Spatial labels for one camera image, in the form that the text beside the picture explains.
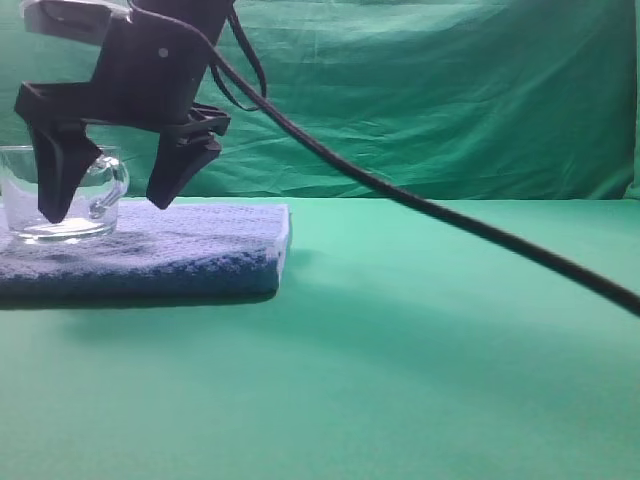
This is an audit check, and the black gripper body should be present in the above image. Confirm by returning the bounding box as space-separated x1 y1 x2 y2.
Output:
14 1 231 137

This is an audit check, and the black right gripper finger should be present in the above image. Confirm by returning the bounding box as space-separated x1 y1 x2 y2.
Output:
146 132 222 210

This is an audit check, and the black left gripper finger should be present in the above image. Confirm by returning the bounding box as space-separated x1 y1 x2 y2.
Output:
28 122 101 223

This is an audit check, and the transparent glass cup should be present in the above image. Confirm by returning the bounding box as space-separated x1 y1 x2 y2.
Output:
1 146 129 243

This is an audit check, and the blue folded towel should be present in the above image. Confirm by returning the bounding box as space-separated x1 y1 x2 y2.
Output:
1 201 291 301

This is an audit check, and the green backdrop cloth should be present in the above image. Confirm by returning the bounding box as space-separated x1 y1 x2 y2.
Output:
1 0 637 200

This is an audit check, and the green table cloth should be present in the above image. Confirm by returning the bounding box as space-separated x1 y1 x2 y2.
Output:
1 199 639 479

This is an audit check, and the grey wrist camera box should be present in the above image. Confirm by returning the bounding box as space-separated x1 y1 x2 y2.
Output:
20 0 130 46

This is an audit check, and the black cable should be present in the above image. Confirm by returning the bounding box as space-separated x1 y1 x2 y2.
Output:
208 0 640 319

